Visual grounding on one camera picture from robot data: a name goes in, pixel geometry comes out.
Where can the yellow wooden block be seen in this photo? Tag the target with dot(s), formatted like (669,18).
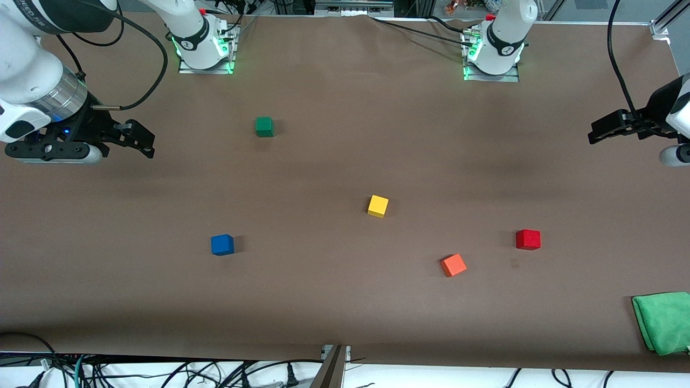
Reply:
(378,206)

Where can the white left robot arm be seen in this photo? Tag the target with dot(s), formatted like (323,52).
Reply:
(504,37)

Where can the green folded cloth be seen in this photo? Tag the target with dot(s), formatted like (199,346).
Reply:
(666,322)

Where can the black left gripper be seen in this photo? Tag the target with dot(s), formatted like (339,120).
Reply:
(656,107)

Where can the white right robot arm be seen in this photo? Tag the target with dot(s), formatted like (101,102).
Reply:
(32,81)

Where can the green wooden block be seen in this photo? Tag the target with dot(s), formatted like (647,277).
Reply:
(264,127)

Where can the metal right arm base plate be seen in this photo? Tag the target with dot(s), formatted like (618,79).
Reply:
(233,59)

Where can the aluminium frame profile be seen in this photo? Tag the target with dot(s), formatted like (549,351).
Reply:
(667,21)

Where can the red wooden block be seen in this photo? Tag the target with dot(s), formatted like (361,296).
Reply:
(528,240)

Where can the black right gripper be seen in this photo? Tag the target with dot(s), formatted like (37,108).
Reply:
(92,125)

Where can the blue wooden block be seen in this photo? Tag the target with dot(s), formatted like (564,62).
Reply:
(222,244)

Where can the orange wooden block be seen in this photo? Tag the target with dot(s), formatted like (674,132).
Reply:
(454,265)

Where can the grey box behind table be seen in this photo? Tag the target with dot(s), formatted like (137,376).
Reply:
(354,6)

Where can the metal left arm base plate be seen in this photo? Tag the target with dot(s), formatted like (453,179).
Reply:
(493,77)

